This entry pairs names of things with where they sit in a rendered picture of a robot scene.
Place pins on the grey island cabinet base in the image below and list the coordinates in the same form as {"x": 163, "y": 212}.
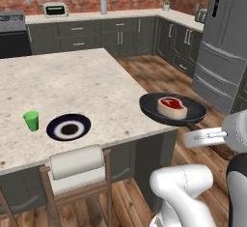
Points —
{"x": 144, "y": 163}

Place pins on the small potted plant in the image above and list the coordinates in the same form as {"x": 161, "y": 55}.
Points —
{"x": 166, "y": 6}

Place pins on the grey base cupboard run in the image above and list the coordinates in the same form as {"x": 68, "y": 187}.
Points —
{"x": 96, "y": 36}

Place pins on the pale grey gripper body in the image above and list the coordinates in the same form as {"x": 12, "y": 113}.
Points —
{"x": 202, "y": 139}

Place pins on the dark blue white plate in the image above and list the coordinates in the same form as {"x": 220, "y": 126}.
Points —
{"x": 68, "y": 127}

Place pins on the wooden stool with white cushion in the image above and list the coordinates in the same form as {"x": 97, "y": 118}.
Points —
{"x": 77, "y": 164}

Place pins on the raw red steak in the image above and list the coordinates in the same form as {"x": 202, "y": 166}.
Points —
{"x": 172, "y": 107}

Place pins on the grey steel fridge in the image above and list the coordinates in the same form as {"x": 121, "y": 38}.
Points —
{"x": 222, "y": 50}

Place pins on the green cup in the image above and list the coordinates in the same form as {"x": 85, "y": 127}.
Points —
{"x": 32, "y": 121}

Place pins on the grey cylindrical canister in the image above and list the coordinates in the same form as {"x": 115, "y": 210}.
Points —
{"x": 103, "y": 6}

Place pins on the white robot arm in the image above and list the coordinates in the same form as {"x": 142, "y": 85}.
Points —
{"x": 183, "y": 185}

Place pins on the white toaster oven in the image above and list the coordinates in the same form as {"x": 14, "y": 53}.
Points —
{"x": 55, "y": 9}

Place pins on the black frying pan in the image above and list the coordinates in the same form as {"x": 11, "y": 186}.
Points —
{"x": 151, "y": 106}

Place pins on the black stove with oven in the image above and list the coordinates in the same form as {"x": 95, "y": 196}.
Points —
{"x": 13, "y": 37}

